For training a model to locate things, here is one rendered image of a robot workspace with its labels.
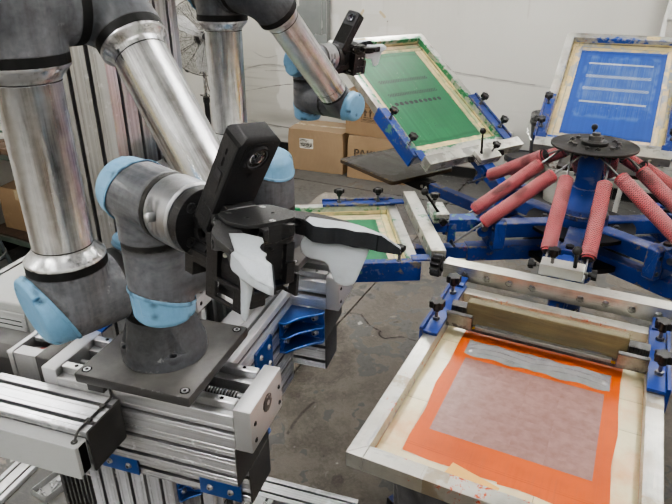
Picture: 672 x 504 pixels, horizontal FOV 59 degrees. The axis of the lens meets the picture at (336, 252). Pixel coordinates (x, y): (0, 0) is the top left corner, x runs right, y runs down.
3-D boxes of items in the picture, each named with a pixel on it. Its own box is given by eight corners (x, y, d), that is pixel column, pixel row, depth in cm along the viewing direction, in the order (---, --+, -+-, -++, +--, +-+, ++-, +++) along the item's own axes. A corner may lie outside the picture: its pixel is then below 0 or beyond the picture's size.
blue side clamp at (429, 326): (435, 352, 162) (437, 330, 159) (417, 347, 164) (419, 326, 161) (465, 302, 186) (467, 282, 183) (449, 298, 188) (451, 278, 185)
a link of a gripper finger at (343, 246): (394, 287, 57) (300, 274, 58) (403, 228, 55) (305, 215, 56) (393, 300, 54) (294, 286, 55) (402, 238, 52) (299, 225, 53)
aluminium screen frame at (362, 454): (658, 581, 101) (664, 566, 99) (345, 465, 124) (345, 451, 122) (661, 342, 164) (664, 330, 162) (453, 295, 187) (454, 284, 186)
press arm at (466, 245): (252, 267, 223) (251, 253, 220) (253, 260, 228) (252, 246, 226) (576, 258, 230) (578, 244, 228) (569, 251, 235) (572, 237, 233)
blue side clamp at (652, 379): (664, 414, 140) (671, 390, 137) (641, 408, 142) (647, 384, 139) (664, 348, 164) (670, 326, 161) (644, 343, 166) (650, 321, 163)
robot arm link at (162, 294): (233, 305, 76) (226, 225, 71) (154, 341, 68) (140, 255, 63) (196, 284, 80) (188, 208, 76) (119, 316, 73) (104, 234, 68)
